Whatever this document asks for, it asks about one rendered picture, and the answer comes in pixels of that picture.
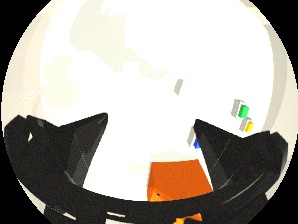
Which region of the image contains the yellow button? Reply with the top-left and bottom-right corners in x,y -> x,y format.
239,117 -> 254,133

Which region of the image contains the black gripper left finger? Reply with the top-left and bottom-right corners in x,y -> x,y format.
27,112 -> 108,186

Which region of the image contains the green button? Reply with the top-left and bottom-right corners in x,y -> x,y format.
230,99 -> 249,119

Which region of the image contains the blue button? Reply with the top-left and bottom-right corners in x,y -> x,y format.
186,127 -> 200,149

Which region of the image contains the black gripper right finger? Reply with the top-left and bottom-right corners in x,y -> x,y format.
193,119 -> 270,192

